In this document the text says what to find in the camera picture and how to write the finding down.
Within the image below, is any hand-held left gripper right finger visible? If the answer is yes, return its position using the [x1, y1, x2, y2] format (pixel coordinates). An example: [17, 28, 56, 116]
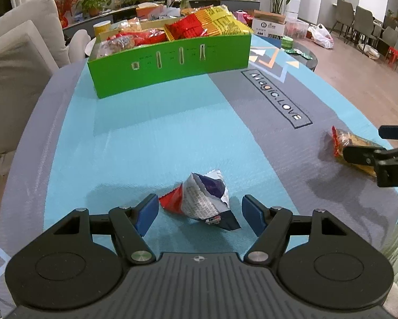
[242, 194, 355, 265]

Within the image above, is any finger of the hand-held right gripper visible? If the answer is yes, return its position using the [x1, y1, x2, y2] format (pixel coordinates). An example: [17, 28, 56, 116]
[343, 144, 387, 168]
[378, 124, 398, 140]

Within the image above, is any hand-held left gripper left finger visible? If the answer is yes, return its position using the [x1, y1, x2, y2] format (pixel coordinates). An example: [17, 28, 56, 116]
[44, 193, 160, 265]

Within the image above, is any red-edged cracker packet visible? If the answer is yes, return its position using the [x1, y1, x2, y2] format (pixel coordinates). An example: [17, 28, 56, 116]
[330, 125, 386, 177]

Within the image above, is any red white blue packet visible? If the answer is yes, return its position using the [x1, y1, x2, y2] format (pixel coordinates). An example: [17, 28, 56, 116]
[159, 169, 242, 231]

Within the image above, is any green cardboard box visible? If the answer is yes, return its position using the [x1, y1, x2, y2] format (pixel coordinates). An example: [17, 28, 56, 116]
[87, 7, 254, 99]

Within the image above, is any red bread packet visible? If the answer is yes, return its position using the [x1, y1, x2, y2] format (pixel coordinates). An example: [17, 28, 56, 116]
[99, 35, 136, 57]

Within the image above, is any red round pastry packet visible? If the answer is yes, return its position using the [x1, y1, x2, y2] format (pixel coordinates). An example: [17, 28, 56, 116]
[129, 28, 168, 46]

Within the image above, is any red and yellow snack bag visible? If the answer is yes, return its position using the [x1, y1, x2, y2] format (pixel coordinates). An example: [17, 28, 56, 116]
[164, 5, 254, 42]

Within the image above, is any red stool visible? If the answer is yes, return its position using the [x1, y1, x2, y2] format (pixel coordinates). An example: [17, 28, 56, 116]
[385, 47, 398, 69]

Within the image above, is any beige floor cushion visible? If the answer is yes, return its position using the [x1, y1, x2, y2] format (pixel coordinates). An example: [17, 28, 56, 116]
[360, 44, 379, 60]

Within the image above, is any grey dining chair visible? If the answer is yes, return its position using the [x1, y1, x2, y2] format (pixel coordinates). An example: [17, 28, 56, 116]
[380, 26, 398, 52]
[328, 0, 355, 34]
[348, 6, 375, 45]

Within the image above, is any dark round side table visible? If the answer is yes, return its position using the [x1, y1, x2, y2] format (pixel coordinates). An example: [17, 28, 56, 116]
[280, 38, 319, 72]

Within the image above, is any green foil packet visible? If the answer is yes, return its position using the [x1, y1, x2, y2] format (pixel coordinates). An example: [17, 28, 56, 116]
[285, 47, 314, 60]

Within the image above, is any white plastic bag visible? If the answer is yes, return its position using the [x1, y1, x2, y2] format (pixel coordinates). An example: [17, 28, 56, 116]
[307, 23, 334, 49]

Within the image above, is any clear plastic storage bin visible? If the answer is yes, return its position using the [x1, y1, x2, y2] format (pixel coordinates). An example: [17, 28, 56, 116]
[283, 18, 310, 39]

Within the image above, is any brown and blue cardboard box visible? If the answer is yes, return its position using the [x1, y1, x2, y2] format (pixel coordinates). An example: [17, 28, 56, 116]
[251, 9, 287, 39]

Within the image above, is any white air purifier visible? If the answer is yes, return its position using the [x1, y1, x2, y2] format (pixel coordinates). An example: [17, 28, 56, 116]
[287, 0, 301, 22]

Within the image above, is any yellow can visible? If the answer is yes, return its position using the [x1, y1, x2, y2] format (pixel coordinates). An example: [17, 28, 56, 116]
[93, 20, 112, 39]

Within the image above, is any beige sofa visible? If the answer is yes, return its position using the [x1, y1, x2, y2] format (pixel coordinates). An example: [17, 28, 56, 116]
[0, 0, 91, 177]

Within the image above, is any dark TV cabinet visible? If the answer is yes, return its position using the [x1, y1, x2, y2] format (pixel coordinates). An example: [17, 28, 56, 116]
[63, 0, 261, 37]

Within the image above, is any orange tissue box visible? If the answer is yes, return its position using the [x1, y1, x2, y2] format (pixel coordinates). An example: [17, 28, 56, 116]
[136, 3, 164, 19]

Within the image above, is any red flower arrangement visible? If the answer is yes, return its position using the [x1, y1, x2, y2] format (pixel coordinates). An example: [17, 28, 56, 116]
[54, 0, 83, 27]

